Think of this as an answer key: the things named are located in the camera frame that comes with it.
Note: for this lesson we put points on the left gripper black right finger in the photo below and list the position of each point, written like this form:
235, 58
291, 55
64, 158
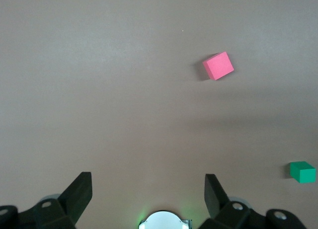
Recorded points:
231, 214

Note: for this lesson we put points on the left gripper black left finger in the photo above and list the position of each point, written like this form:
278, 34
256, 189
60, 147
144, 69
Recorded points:
62, 211

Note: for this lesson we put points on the green foam cube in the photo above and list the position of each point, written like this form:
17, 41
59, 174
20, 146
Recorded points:
305, 175

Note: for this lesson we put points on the brown table cover mat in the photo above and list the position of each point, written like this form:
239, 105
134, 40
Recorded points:
99, 90

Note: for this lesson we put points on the pink foam cube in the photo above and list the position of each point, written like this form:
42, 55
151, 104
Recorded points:
218, 66

